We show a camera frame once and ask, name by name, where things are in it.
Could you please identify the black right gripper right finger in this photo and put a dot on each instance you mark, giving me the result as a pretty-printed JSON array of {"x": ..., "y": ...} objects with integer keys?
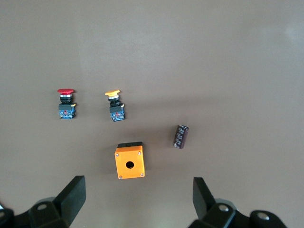
[{"x": 204, "y": 199}]

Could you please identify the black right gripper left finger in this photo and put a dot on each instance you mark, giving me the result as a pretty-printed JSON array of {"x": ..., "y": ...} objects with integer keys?
[{"x": 71, "y": 197}]

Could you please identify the red mushroom push button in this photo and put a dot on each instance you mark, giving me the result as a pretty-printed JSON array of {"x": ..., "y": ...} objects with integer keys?
[{"x": 67, "y": 111}]

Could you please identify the yellow mushroom push button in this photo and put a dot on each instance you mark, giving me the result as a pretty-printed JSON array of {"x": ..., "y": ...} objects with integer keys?
[{"x": 116, "y": 112}]

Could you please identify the dark cylindrical capacitor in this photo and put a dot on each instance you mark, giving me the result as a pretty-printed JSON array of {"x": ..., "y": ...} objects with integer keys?
[{"x": 180, "y": 137}]

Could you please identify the orange button enclosure box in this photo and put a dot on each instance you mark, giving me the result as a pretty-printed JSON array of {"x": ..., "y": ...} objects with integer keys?
[{"x": 123, "y": 166}]

